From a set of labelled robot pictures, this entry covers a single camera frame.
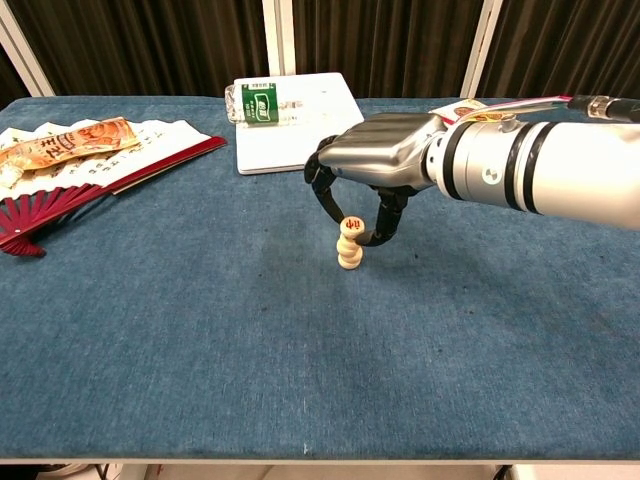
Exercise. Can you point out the white frame post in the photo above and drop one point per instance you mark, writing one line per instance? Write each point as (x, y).
(277, 40)
(22, 50)
(481, 50)

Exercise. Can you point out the blue table cloth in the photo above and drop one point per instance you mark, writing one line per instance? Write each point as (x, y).
(200, 350)

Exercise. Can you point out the clear bottle green label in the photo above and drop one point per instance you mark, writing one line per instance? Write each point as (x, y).
(260, 102)

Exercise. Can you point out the white closed laptop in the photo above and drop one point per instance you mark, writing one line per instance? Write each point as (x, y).
(295, 145)

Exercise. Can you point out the cookie cardboard box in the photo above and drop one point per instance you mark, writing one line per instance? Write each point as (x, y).
(470, 111)

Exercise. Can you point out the paper folding fan red ribs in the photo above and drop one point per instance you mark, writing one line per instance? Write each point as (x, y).
(155, 137)

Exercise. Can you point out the wooden chess piece red character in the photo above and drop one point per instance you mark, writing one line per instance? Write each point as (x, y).
(351, 225)
(350, 265)

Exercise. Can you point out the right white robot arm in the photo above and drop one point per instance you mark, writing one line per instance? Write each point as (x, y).
(550, 170)

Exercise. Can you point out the black curtain panel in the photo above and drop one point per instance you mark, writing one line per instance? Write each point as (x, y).
(150, 45)
(7, 85)
(390, 45)
(575, 45)

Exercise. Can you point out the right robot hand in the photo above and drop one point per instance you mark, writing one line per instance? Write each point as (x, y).
(380, 150)

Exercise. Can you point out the orange snack packet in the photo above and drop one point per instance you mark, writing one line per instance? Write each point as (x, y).
(75, 142)

